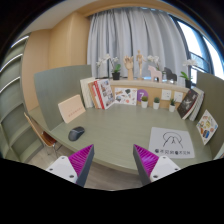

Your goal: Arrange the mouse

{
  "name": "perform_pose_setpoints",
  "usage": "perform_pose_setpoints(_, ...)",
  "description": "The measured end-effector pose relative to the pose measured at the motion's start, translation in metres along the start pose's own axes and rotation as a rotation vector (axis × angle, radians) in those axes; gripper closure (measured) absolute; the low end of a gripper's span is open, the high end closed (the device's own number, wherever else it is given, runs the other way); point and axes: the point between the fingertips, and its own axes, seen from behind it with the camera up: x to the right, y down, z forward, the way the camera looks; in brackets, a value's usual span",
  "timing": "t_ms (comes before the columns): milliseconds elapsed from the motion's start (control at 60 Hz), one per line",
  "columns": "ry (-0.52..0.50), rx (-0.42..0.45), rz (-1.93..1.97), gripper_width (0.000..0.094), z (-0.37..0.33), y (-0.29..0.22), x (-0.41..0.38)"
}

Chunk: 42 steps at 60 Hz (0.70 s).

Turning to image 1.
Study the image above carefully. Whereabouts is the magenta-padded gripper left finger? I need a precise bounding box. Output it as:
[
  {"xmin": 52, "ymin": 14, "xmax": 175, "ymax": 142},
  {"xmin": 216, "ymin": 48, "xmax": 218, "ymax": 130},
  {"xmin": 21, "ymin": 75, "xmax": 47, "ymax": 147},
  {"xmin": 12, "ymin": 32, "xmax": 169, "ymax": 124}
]
[{"xmin": 45, "ymin": 143, "xmax": 96, "ymax": 188}]

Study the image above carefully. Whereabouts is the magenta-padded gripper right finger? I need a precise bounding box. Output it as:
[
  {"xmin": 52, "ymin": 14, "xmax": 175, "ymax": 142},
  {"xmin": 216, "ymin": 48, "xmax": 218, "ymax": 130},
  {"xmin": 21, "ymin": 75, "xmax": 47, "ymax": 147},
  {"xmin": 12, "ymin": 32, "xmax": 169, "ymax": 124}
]
[{"xmin": 132, "ymin": 143, "xmax": 181, "ymax": 187}]

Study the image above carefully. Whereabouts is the dark grey computer mouse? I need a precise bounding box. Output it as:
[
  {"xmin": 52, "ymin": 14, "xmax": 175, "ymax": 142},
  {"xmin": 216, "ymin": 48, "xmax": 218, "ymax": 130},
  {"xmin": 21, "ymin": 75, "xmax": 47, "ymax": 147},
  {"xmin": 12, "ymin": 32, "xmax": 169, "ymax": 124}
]
[{"xmin": 67, "ymin": 126, "xmax": 86, "ymax": 142}]

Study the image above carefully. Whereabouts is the white printed mouse pad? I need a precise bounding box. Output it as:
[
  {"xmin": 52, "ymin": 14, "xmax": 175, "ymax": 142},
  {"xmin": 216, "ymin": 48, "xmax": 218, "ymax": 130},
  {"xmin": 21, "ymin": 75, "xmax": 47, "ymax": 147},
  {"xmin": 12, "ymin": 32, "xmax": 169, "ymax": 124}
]
[{"xmin": 148, "ymin": 126, "xmax": 196, "ymax": 159}]

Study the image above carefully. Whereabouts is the wooden chair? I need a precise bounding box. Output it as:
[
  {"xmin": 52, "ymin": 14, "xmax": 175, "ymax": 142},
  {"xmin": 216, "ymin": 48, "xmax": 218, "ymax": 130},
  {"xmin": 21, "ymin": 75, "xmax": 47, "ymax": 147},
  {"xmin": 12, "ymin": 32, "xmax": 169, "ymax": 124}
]
[{"xmin": 23, "ymin": 111, "xmax": 63, "ymax": 158}]

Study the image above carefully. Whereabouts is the beige booklet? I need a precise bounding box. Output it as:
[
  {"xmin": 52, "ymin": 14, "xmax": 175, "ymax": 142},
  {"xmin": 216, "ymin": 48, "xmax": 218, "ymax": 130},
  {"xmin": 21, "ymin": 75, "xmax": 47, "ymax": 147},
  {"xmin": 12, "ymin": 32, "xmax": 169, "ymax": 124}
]
[{"xmin": 57, "ymin": 94, "xmax": 87, "ymax": 124}]

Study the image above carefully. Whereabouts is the colourful food sticker card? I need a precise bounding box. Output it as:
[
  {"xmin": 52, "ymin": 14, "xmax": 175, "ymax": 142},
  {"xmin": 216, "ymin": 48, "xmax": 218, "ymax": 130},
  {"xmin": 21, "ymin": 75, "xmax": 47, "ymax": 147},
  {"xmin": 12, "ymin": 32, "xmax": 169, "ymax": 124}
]
[{"xmin": 195, "ymin": 109, "xmax": 219, "ymax": 146}]

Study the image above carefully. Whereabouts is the small plant in white pot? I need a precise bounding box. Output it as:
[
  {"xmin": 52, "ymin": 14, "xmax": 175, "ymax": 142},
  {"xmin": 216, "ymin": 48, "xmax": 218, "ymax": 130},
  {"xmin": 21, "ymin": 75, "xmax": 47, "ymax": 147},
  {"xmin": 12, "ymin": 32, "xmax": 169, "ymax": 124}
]
[
  {"xmin": 140, "ymin": 95, "xmax": 149, "ymax": 109},
  {"xmin": 152, "ymin": 96, "xmax": 161, "ymax": 110},
  {"xmin": 168, "ymin": 98, "xmax": 177, "ymax": 113}
]

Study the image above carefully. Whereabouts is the dark cover book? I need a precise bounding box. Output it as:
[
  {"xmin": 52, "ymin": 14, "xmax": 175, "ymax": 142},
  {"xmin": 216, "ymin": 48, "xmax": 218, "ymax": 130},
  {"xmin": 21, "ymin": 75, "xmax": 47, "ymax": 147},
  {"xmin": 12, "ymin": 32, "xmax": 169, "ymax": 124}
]
[{"xmin": 176, "ymin": 88, "xmax": 200, "ymax": 120}]

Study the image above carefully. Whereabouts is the white book stack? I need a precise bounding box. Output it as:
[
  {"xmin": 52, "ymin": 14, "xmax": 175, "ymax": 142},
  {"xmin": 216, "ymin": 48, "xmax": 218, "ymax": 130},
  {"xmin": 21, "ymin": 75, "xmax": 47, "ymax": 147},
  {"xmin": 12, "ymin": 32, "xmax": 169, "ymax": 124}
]
[{"xmin": 188, "ymin": 87, "xmax": 205, "ymax": 122}]

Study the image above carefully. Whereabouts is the purple round number disc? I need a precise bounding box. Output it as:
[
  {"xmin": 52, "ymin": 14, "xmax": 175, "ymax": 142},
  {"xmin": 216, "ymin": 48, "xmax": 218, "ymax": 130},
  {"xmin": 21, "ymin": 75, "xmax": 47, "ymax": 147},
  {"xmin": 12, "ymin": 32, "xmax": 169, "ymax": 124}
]
[{"xmin": 136, "ymin": 88, "xmax": 150, "ymax": 103}]

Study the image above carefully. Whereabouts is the tan book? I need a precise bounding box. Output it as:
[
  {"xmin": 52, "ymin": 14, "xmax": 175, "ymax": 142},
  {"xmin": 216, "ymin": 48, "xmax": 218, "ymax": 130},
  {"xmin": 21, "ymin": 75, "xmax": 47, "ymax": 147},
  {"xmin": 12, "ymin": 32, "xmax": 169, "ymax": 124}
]
[{"xmin": 87, "ymin": 81, "xmax": 101, "ymax": 110}]

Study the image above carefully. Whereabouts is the green desk partition panel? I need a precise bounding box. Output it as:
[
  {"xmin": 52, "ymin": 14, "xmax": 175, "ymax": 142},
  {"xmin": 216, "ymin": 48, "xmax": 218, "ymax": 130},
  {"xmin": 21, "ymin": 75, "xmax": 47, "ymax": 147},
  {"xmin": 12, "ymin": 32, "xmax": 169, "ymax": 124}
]
[
  {"xmin": 196, "ymin": 71, "xmax": 224, "ymax": 159},
  {"xmin": 33, "ymin": 64, "xmax": 93, "ymax": 132}
]

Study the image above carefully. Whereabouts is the red book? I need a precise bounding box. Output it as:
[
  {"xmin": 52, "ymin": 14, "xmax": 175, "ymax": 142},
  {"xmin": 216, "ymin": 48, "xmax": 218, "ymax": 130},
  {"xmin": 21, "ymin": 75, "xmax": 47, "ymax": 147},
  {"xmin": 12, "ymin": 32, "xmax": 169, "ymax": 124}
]
[{"xmin": 93, "ymin": 79, "xmax": 106, "ymax": 110}]

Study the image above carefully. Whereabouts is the white illustrated sticker card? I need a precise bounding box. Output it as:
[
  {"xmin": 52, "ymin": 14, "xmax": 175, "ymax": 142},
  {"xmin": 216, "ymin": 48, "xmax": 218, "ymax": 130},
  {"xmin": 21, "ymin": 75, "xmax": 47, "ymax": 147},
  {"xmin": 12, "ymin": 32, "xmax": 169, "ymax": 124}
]
[{"xmin": 114, "ymin": 87, "xmax": 138, "ymax": 106}]

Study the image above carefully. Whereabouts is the wooden desk ledge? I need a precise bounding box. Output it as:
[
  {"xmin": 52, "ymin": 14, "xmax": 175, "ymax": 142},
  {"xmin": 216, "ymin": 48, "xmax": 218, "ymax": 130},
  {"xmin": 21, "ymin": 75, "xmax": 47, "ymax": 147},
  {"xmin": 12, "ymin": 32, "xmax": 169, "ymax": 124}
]
[{"xmin": 108, "ymin": 78, "xmax": 191, "ymax": 111}]

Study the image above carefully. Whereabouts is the green shelf unit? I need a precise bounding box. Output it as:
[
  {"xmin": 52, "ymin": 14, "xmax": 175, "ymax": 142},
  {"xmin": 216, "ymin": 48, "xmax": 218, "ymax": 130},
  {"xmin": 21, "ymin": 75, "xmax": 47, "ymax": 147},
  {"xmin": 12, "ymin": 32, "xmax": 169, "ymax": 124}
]
[{"xmin": 0, "ymin": 34, "xmax": 44, "ymax": 164}]

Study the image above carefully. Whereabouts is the photo cover magazine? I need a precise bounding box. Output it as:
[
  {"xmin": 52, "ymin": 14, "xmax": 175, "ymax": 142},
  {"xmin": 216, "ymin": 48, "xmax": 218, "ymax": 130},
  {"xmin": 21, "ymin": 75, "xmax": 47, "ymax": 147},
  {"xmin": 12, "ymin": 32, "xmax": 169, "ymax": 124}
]
[{"xmin": 96, "ymin": 78, "xmax": 116, "ymax": 110}]

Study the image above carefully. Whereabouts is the white orchid in black pot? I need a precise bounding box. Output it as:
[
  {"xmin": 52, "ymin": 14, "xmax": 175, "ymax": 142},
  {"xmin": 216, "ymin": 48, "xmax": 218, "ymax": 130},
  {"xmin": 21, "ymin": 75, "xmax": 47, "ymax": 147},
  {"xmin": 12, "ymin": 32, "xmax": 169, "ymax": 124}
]
[
  {"xmin": 179, "ymin": 59, "xmax": 198, "ymax": 89},
  {"xmin": 146, "ymin": 54, "xmax": 161, "ymax": 72},
  {"xmin": 95, "ymin": 53, "xmax": 123, "ymax": 81}
]

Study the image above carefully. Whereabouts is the black wooden horse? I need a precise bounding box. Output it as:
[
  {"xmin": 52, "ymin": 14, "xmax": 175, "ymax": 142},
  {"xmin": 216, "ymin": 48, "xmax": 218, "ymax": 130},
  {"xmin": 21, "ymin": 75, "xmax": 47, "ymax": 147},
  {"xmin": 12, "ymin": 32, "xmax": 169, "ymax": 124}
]
[{"xmin": 163, "ymin": 66, "xmax": 178, "ymax": 83}]

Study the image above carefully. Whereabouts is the pink wooden horse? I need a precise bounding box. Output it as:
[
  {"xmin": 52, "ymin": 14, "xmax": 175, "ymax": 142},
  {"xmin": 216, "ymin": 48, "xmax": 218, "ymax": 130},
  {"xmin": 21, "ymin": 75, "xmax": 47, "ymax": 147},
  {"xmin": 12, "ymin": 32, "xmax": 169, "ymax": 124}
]
[{"xmin": 147, "ymin": 65, "xmax": 163, "ymax": 83}]

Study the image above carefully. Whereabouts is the wooden hand model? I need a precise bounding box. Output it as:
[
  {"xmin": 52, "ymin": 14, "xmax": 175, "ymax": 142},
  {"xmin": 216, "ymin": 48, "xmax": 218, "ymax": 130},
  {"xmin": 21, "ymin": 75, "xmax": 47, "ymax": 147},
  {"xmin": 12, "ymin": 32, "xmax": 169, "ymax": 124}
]
[{"xmin": 123, "ymin": 55, "xmax": 135, "ymax": 81}]

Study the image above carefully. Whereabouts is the wooden artist mannequin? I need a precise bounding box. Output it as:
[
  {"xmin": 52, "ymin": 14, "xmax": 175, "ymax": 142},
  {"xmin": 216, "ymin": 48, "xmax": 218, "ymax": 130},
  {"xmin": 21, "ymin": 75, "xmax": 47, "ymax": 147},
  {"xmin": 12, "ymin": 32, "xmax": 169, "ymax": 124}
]
[{"xmin": 135, "ymin": 49, "xmax": 147, "ymax": 80}]

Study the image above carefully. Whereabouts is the dark framed window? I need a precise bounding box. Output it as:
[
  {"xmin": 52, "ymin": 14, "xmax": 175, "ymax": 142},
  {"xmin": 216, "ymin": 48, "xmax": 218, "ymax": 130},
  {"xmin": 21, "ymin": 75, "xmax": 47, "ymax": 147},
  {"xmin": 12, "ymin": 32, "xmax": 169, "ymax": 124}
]
[{"xmin": 169, "ymin": 14, "xmax": 224, "ymax": 84}]

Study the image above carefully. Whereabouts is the grey curtain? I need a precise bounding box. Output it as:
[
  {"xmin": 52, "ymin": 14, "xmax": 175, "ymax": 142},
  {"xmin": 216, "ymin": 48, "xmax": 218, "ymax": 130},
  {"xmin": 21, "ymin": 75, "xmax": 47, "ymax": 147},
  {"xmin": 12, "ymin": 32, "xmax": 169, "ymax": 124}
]
[{"xmin": 87, "ymin": 7, "xmax": 188, "ymax": 81}]

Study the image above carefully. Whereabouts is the white wall socket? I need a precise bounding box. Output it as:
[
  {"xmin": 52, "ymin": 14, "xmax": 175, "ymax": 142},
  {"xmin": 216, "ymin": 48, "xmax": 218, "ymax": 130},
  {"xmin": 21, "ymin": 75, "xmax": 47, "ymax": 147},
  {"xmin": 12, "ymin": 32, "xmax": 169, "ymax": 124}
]
[
  {"xmin": 161, "ymin": 89, "xmax": 172, "ymax": 101},
  {"xmin": 173, "ymin": 91, "xmax": 184, "ymax": 103}
]

